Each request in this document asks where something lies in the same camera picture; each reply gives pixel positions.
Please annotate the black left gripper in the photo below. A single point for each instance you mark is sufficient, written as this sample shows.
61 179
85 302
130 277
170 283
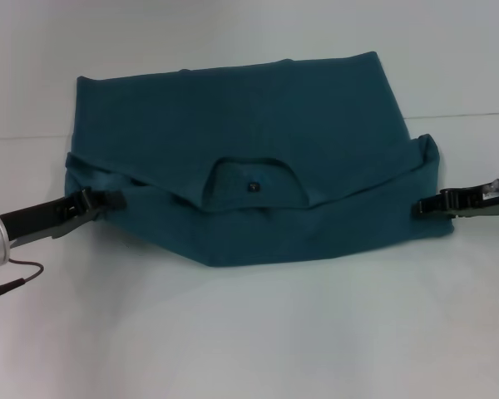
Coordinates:
37 218

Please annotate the teal blue FREE t-shirt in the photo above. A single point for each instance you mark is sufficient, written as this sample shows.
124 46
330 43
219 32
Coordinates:
249 174

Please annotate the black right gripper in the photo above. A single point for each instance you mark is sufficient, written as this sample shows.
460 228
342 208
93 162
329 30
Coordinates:
488 199

